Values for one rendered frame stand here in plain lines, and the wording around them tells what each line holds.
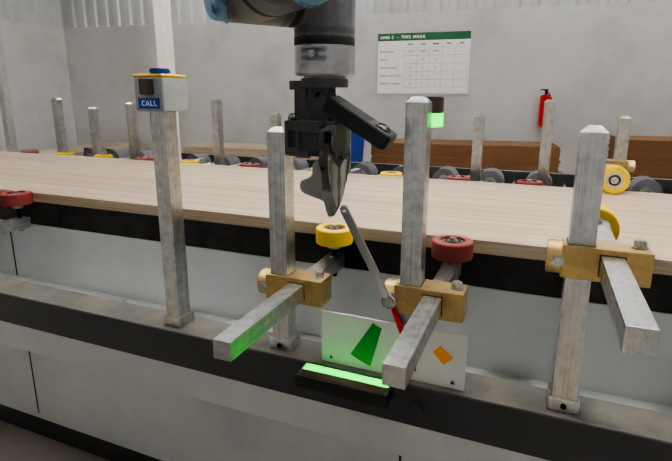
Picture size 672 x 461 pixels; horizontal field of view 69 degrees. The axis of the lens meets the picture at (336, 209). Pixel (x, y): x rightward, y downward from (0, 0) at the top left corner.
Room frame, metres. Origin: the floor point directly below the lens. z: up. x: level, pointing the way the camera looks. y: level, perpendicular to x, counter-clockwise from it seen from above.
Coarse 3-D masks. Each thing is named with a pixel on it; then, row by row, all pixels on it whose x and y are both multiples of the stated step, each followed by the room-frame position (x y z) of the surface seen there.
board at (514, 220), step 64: (0, 192) 1.49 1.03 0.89; (64, 192) 1.43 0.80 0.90; (128, 192) 1.43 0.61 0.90; (192, 192) 1.43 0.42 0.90; (256, 192) 1.43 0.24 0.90; (384, 192) 1.43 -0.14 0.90; (448, 192) 1.43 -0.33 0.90; (512, 192) 1.43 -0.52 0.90; (640, 192) 1.43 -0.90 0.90; (512, 256) 0.92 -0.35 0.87
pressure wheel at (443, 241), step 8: (432, 240) 0.92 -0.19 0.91; (440, 240) 0.92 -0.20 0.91; (448, 240) 0.92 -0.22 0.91; (456, 240) 0.92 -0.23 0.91; (464, 240) 0.92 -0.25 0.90; (472, 240) 0.92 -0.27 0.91; (432, 248) 0.92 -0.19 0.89; (440, 248) 0.89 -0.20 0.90; (448, 248) 0.88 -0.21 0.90; (456, 248) 0.88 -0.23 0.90; (464, 248) 0.88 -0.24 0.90; (472, 248) 0.90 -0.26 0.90; (432, 256) 0.92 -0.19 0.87; (440, 256) 0.89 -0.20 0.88; (448, 256) 0.88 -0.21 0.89; (456, 256) 0.88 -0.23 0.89; (464, 256) 0.88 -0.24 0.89; (472, 256) 0.90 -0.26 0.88
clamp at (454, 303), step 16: (400, 288) 0.77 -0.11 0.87; (416, 288) 0.76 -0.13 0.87; (432, 288) 0.76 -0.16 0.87; (448, 288) 0.76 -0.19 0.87; (464, 288) 0.76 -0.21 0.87; (400, 304) 0.77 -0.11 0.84; (416, 304) 0.76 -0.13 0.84; (448, 304) 0.74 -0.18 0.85; (464, 304) 0.75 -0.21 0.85; (448, 320) 0.74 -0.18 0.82
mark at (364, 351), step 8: (376, 328) 0.79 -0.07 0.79; (368, 336) 0.79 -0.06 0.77; (376, 336) 0.79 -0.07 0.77; (360, 344) 0.80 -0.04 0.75; (368, 344) 0.79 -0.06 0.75; (376, 344) 0.79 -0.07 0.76; (352, 352) 0.81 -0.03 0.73; (360, 352) 0.80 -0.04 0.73; (368, 352) 0.79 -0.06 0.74; (360, 360) 0.80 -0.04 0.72; (368, 360) 0.79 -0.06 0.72
